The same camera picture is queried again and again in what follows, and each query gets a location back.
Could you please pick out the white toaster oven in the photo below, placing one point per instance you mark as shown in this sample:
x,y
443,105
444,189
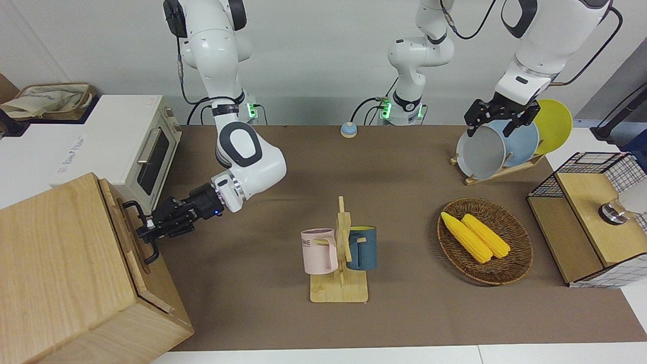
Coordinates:
x,y
116,141

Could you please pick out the black stand pole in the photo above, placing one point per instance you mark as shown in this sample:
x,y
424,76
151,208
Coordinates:
x,y
604,132

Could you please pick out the wooden plate rack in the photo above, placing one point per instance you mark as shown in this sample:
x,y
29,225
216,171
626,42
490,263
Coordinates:
x,y
505,172

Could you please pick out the yellow corn cob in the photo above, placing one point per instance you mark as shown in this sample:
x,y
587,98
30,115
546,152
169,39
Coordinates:
x,y
465,237
488,237

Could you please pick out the brown wicker basket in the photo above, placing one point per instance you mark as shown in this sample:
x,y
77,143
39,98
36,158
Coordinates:
x,y
510,268

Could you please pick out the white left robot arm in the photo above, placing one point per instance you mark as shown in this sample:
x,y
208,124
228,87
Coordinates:
x,y
530,55

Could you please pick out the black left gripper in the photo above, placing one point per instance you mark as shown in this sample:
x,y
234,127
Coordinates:
x,y
498,108

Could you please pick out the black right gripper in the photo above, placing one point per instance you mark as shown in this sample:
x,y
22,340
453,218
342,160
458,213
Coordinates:
x,y
177,217

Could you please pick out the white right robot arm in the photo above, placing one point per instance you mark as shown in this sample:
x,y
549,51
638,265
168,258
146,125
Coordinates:
x,y
237,146

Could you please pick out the beige tray with cloth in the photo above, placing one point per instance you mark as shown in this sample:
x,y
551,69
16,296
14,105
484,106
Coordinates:
x,y
45,98

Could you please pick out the yellow plate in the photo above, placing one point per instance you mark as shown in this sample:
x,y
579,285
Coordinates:
x,y
553,126

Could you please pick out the grey plate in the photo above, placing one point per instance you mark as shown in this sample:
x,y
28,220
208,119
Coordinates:
x,y
480,156

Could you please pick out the pink mug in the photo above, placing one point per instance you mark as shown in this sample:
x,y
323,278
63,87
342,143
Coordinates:
x,y
318,258

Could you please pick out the brown box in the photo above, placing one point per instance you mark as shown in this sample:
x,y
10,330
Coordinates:
x,y
76,117

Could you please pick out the dark blue mug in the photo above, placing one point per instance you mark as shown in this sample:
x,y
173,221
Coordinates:
x,y
366,250

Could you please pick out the light blue plate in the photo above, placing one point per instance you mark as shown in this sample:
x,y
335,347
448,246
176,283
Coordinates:
x,y
523,144

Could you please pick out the small blue round bell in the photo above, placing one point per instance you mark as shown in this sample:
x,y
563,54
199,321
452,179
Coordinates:
x,y
349,131

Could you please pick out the wooden mug tree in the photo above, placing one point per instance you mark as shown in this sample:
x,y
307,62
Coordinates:
x,y
338,293

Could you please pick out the light wooden cabinet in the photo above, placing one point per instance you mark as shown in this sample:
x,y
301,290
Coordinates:
x,y
50,263

